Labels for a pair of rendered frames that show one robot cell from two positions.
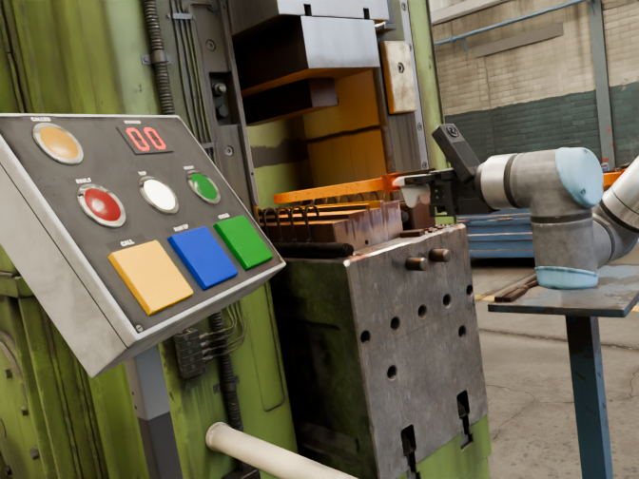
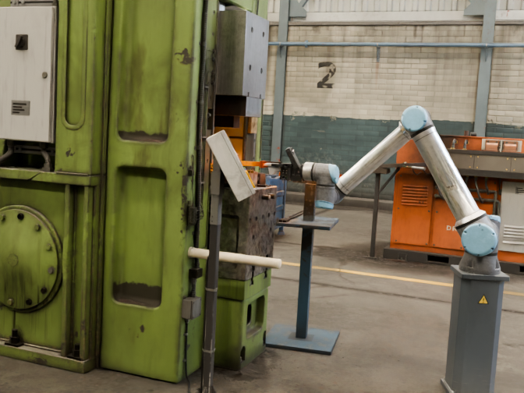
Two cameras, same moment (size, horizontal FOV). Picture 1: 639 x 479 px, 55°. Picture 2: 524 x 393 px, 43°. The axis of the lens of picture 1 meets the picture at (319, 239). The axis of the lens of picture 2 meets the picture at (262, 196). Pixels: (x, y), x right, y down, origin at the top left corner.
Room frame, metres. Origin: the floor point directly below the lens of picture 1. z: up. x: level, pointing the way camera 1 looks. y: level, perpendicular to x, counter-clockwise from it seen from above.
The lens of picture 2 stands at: (-1.79, 1.38, 1.22)
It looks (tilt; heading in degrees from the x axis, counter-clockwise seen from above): 6 degrees down; 333
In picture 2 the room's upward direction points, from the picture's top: 3 degrees clockwise
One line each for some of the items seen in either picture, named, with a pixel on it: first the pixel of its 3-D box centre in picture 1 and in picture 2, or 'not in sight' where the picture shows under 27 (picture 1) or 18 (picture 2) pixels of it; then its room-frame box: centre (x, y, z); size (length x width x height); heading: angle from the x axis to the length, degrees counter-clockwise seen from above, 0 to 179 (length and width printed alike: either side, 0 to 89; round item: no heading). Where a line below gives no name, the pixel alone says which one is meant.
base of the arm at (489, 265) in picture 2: not in sight; (479, 260); (0.51, -0.99, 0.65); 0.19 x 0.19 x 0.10
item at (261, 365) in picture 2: not in sight; (248, 363); (1.18, -0.13, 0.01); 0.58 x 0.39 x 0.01; 131
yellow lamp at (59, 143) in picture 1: (58, 143); not in sight; (0.68, 0.27, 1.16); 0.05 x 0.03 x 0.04; 131
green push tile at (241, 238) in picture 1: (242, 243); not in sight; (0.83, 0.11, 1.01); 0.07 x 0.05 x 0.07; 156
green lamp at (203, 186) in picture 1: (203, 186); not in sight; (0.85, 0.15, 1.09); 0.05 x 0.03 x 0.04; 131
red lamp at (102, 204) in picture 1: (102, 205); not in sight; (0.66, 0.23, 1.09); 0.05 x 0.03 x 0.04; 131
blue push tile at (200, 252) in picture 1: (202, 258); not in sight; (0.74, 0.15, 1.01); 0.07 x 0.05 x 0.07; 156
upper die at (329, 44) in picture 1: (276, 66); (215, 105); (1.38, 0.03, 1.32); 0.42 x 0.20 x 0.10; 41
